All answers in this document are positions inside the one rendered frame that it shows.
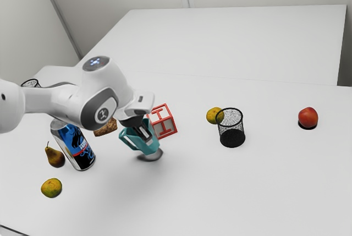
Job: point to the blue and black drink can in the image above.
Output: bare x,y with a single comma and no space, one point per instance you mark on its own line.
75,148

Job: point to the brown cork-like block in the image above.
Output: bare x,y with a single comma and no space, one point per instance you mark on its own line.
107,129

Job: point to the red and white letter block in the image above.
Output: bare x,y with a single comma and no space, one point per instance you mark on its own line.
163,123

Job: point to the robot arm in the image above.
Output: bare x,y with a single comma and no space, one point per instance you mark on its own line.
68,98

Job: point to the brown-yellow pear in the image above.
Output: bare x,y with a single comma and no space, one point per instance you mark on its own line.
54,157

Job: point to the yellow-green citrus fruit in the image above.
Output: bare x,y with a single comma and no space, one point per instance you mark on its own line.
212,115
51,187

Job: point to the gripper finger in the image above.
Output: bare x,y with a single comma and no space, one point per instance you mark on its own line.
144,134

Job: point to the red apple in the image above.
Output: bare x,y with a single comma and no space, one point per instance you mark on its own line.
308,117

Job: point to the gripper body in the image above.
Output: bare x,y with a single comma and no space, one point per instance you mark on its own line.
132,122

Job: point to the black mesh pen holder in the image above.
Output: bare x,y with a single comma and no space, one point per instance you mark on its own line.
30,83
231,128

